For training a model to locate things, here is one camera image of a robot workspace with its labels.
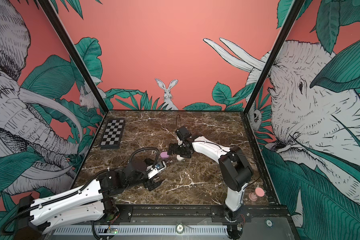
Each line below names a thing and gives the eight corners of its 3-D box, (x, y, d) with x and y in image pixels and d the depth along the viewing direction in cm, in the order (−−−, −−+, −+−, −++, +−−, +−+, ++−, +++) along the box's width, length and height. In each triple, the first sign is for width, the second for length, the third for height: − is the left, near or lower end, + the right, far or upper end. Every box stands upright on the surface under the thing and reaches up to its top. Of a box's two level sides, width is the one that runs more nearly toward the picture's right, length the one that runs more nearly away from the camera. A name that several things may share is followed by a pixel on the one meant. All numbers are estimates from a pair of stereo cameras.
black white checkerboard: (101, 149, 100) (99, 146, 97) (109, 122, 115) (107, 118, 112) (120, 148, 101) (117, 144, 98) (125, 121, 116) (123, 117, 113)
